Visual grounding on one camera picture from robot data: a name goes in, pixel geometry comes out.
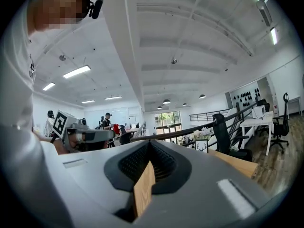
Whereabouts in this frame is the black office chair with headrest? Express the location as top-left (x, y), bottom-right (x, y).
top-left (270, 92), bottom-right (291, 154)

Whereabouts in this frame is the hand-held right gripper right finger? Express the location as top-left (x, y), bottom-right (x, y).
top-left (135, 140), bottom-right (285, 228)

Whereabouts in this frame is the framed antler picture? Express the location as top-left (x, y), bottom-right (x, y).
top-left (195, 139), bottom-right (209, 154)

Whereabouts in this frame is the person's left forearm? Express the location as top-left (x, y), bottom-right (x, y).
top-left (33, 129), bottom-right (70, 155)

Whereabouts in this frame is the black mesh office chair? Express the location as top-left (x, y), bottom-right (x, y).
top-left (118, 124), bottom-right (134, 145)

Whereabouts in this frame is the black head-worn camera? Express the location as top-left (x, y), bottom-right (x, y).
top-left (70, 0), bottom-right (104, 20)

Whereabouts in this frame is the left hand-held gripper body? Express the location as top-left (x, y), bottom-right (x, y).
top-left (52, 109), bottom-right (116, 153)

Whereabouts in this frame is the black metal railing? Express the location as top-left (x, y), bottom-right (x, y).
top-left (130, 102), bottom-right (258, 149)

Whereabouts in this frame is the white desk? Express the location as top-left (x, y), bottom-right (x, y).
top-left (239, 111), bottom-right (275, 157)

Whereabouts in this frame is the person's white shirt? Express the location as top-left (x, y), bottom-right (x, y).
top-left (0, 0), bottom-right (60, 228)

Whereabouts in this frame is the black high-back office chair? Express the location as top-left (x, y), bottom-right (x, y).
top-left (212, 114), bottom-right (254, 162)

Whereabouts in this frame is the wall air conditioner unit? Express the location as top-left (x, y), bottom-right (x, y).
top-left (256, 0), bottom-right (273, 28)

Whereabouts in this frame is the white box appliance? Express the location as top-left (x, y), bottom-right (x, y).
top-left (251, 105), bottom-right (266, 119)

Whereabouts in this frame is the person's head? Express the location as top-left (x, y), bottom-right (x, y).
top-left (26, 0), bottom-right (89, 37)

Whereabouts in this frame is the white flower bouquet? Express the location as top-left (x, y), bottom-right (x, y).
top-left (189, 126), bottom-right (214, 143)

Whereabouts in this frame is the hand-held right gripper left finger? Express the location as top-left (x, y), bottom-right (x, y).
top-left (41, 140), bottom-right (153, 228)

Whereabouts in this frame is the glass entrance door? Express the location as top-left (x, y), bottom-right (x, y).
top-left (154, 111), bottom-right (183, 141)

